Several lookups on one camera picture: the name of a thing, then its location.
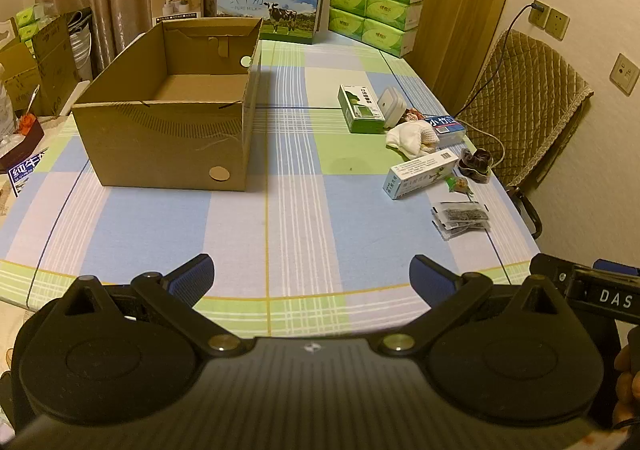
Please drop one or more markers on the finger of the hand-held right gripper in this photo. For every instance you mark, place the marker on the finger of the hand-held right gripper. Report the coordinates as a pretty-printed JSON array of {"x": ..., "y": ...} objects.
[
  {"x": 552, "y": 272},
  {"x": 620, "y": 267}
]

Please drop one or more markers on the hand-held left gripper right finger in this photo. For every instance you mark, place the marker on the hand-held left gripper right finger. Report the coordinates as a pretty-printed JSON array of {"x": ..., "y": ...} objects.
[{"x": 431, "y": 276}]

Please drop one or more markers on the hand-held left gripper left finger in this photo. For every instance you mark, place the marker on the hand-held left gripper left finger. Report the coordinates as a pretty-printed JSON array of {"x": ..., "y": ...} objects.
[{"x": 192, "y": 276}]

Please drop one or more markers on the green candy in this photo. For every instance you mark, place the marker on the green candy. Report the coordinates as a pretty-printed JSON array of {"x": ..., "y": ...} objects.
[{"x": 457, "y": 184}]

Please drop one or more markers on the blue white toothpaste box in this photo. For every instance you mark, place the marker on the blue white toothpaste box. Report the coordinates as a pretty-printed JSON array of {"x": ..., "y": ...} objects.
[{"x": 420, "y": 175}]

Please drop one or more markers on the brown cardboard box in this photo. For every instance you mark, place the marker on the brown cardboard box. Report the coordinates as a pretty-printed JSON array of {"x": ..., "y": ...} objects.
[{"x": 160, "y": 145}]

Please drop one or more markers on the white cloth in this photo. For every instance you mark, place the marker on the white cloth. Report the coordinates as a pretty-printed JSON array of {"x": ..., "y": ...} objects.
[{"x": 410, "y": 138}]

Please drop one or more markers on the blue labelled clear pack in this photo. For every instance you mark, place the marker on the blue labelled clear pack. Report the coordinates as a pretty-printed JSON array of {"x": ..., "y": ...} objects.
[{"x": 447, "y": 128}]

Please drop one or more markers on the red snack packet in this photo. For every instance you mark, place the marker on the red snack packet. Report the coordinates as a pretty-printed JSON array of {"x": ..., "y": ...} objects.
[{"x": 413, "y": 116}]

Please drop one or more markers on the green medicine box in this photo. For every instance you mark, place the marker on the green medicine box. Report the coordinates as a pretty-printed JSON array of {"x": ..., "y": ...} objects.
[{"x": 361, "y": 113}]

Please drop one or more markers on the person's right hand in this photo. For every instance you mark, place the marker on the person's right hand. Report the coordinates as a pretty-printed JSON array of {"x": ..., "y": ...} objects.
[{"x": 630, "y": 385}]

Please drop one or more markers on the checked tablecloth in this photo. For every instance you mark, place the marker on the checked tablecloth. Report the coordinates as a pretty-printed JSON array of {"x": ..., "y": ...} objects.
[{"x": 300, "y": 210}]

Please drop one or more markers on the quilted beige chair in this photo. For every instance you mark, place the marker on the quilted beige chair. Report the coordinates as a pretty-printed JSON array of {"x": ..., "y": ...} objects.
[{"x": 530, "y": 95}]

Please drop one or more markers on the flat blue milk carton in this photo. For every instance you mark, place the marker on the flat blue milk carton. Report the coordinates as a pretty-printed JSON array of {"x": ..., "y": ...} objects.
[{"x": 27, "y": 173}]

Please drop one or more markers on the dark red box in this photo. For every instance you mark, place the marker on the dark red box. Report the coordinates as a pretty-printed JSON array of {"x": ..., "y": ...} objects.
[{"x": 22, "y": 143}]

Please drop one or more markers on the metal spoon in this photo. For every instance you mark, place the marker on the metal spoon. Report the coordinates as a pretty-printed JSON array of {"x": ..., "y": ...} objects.
[{"x": 32, "y": 103}]

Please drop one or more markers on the cardboard carton with white bag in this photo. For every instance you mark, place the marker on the cardboard carton with white bag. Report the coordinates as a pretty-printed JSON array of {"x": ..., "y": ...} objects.
[{"x": 55, "y": 60}]

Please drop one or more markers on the cardboard carton with white flap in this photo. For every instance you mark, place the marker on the cardboard carton with white flap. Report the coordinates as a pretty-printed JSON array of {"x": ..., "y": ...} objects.
[{"x": 17, "y": 75}]

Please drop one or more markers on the wooden door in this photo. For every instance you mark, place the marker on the wooden door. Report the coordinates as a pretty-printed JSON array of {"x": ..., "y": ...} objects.
[{"x": 460, "y": 5}]

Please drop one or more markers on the white appliance box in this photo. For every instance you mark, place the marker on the white appliance box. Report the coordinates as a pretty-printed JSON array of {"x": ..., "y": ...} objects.
[{"x": 176, "y": 0}]

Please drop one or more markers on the stack of green tissue packs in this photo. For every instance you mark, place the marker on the stack of green tissue packs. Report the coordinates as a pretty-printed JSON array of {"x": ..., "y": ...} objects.
[{"x": 375, "y": 5}]

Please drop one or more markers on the blue milk gift box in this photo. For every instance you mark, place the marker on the blue milk gift box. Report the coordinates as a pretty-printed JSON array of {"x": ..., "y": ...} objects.
[{"x": 270, "y": 0}]

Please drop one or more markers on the small green tissue packs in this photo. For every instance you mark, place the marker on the small green tissue packs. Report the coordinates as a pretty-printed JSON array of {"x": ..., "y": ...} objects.
[{"x": 30, "y": 23}]

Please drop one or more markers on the beige wall plate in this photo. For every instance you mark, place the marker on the beige wall plate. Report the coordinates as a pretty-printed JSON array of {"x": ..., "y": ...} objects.
[{"x": 626, "y": 74}]

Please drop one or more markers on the empty wall socket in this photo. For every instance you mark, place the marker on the empty wall socket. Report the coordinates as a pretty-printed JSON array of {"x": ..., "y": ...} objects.
[{"x": 557, "y": 25}]

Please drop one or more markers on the wall socket with plug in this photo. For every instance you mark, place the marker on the wall socket with plug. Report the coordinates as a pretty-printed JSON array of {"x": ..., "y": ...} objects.
[{"x": 539, "y": 14}]

